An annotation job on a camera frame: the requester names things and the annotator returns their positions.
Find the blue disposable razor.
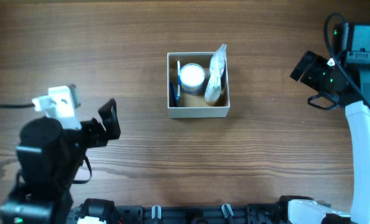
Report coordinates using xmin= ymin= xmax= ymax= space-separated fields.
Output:
xmin=169 ymin=82 xmax=178 ymax=107

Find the blue white toothbrush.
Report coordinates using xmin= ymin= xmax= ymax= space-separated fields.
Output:
xmin=176 ymin=60 xmax=181 ymax=103

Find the white cotton swab tub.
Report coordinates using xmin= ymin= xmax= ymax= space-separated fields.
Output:
xmin=180 ymin=63 xmax=206 ymax=95

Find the white amber tube bottle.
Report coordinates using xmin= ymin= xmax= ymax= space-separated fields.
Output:
xmin=205 ymin=57 xmax=224 ymax=105

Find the dark blue spray bottle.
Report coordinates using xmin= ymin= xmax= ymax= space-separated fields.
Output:
xmin=215 ymin=44 xmax=227 ymax=96

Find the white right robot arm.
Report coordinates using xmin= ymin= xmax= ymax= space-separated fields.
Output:
xmin=139 ymin=21 xmax=370 ymax=223

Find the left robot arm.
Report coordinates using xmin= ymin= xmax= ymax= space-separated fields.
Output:
xmin=0 ymin=117 xmax=107 ymax=223

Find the white cardboard box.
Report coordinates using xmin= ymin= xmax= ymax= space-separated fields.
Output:
xmin=166 ymin=52 xmax=231 ymax=118

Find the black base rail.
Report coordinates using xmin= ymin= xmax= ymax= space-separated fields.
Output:
xmin=68 ymin=198 xmax=331 ymax=224

